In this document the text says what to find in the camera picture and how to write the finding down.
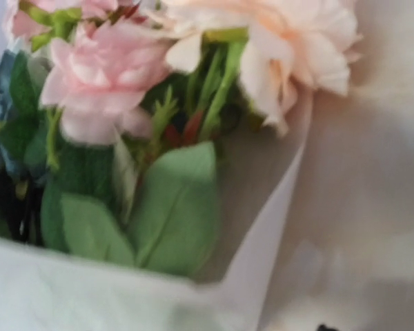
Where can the pink fake flower bunch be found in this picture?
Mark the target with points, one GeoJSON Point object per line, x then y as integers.
{"type": "Point", "coordinates": [136, 95]}

